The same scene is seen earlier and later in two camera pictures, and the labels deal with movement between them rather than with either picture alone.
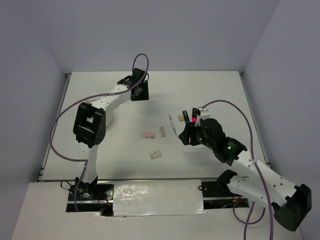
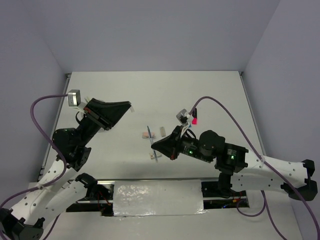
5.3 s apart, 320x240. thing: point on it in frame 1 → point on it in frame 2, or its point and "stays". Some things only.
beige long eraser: x=163 y=132 stays
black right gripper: x=189 y=130 → x=169 y=145
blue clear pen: x=174 y=130 → x=151 y=142
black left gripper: x=145 y=95 → x=106 y=114
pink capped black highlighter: x=194 y=118 stays
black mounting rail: x=103 y=202 stays
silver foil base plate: x=158 y=197 stays
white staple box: x=155 y=154 stays
